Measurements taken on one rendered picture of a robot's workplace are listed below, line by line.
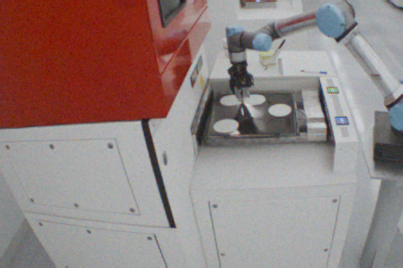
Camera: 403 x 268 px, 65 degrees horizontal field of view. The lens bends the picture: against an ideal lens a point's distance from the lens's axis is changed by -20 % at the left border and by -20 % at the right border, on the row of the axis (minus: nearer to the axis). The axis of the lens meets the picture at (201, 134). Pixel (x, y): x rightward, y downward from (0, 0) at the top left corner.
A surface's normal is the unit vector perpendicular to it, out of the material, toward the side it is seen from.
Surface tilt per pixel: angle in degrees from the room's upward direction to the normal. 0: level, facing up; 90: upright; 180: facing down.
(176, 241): 90
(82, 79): 90
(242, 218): 90
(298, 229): 90
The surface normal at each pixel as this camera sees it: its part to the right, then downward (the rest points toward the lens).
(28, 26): -0.16, 0.54
